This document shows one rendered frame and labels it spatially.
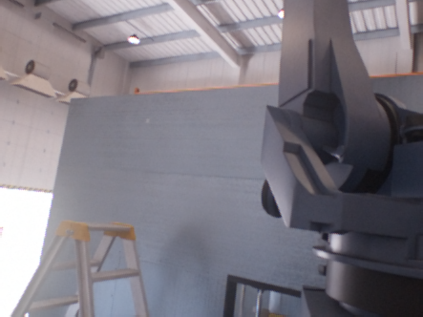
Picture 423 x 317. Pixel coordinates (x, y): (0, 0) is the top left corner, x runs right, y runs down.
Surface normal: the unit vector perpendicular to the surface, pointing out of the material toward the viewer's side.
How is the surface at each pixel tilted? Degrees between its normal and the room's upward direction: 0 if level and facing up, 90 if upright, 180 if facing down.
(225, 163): 90
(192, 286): 90
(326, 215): 90
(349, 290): 90
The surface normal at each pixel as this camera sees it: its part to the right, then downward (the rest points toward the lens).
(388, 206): 0.35, -0.11
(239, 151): -0.50, -0.20
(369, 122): 0.37, -0.34
